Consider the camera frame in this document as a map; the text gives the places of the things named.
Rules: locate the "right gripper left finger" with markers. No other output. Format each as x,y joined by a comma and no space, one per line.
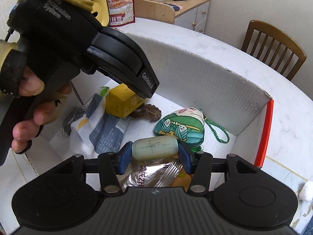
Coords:
119,161

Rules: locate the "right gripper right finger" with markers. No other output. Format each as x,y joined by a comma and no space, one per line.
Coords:
190,160

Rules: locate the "pale green soap bar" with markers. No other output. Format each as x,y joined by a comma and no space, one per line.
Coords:
153,148

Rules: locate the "green plush doll pouch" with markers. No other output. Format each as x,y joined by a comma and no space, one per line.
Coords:
188,125

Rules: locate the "white patterned tissue pack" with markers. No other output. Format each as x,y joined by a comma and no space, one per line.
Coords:
91,130

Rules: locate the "yellow small box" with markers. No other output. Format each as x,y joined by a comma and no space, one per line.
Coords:
121,101

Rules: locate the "left hand with glove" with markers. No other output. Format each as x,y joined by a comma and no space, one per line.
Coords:
54,38

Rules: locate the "silver foil packet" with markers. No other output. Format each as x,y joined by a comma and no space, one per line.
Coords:
157,173

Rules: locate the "red white cardboard box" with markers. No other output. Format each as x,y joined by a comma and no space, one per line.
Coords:
187,79

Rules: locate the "red white snack bag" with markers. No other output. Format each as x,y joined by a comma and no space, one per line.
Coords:
121,12

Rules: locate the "small wooden chair back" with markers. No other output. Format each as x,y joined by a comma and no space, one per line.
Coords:
154,11

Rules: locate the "wooden side cabinet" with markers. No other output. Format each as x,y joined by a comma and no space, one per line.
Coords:
190,14

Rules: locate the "brown wooden chair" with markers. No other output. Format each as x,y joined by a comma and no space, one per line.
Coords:
274,48

